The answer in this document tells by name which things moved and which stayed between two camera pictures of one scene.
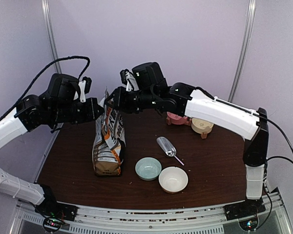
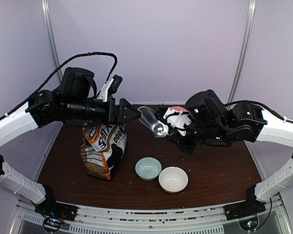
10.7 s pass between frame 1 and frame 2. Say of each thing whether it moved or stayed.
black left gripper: moved
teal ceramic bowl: stayed
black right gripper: moved
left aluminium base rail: stayed
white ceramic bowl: stayed
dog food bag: moved
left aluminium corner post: stayed
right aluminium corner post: stayed
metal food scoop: moved
